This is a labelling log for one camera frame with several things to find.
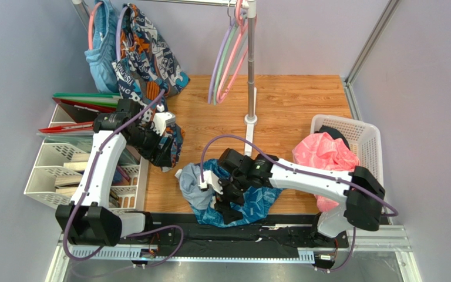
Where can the green folder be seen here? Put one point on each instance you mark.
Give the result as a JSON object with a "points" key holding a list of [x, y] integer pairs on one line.
{"points": [[101, 99]]}

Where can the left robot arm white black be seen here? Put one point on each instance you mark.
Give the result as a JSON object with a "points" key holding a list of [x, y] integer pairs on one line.
{"points": [[87, 219]]}

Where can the pink hanger on right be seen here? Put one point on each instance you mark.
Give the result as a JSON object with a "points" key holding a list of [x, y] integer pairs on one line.
{"points": [[233, 62]]}

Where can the pink shorts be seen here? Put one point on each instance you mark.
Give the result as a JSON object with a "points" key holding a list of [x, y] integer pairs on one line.
{"points": [[322, 151]]}

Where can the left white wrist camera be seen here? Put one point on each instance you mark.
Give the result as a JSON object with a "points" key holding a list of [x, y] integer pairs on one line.
{"points": [[161, 121]]}

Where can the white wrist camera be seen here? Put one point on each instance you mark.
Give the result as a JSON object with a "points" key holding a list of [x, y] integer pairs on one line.
{"points": [[210, 181], [161, 121]]}

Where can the white laundry basket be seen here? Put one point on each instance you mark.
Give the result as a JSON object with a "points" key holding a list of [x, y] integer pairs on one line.
{"points": [[364, 140]]}

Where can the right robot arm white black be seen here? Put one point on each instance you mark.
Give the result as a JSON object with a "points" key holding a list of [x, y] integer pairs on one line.
{"points": [[358, 194]]}

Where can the aluminium frame post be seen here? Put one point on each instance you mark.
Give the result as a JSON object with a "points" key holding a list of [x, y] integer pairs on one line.
{"points": [[365, 52]]}

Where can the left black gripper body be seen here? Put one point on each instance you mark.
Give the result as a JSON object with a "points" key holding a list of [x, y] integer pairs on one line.
{"points": [[155, 154]]}

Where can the purple hanger with patterned shorts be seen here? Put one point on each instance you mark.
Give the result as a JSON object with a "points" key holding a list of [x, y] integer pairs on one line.
{"points": [[118, 31]]}

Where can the pink hanger on left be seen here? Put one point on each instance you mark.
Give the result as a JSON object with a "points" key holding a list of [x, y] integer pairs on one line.
{"points": [[91, 24]]}

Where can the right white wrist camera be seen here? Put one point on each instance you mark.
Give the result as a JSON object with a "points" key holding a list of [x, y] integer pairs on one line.
{"points": [[210, 181]]}

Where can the pink hanger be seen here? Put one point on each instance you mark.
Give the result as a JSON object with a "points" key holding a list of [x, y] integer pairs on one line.
{"points": [[233, 62], [91, 24]]}

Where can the metal clothes rack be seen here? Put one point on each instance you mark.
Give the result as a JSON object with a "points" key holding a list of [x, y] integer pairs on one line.
{"points": [[246, 15]]}

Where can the white file organizer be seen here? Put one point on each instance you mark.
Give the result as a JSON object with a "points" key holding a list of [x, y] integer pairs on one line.
{"points": [[49, 164]]}

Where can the dark red clip folder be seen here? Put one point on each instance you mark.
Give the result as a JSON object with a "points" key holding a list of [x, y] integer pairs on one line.
{"points": [[82, 112]]}

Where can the green hanger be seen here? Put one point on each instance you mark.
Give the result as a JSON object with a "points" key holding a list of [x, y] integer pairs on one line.
{"points": [[225, 58]]}

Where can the books in organizer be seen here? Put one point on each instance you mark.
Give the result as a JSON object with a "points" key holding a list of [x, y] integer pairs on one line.
{"points": [[68, 184]]}

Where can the teal pressure file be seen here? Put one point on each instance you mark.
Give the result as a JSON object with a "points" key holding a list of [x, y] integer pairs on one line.
{"points": [[72, 138]]}

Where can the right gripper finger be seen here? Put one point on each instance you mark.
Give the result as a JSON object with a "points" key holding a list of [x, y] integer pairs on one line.
{"points": [[220, 205], [230, 215]]}

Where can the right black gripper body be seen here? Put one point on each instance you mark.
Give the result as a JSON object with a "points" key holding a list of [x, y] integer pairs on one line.
{"points": [[225, 191]]}

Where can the patterned navy orange shorts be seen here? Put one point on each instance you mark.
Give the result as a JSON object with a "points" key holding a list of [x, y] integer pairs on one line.
{"points": [[148, 74]]}

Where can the light blue shorts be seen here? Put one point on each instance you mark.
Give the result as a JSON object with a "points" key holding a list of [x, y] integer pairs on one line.
{"points": [[103, 54]]}

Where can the red clip file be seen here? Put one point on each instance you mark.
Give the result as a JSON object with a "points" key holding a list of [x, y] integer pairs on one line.
{"points": [[78, 127]]}

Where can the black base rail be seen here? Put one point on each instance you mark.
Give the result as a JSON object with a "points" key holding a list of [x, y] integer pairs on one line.
{"points": [[278, 236]]}

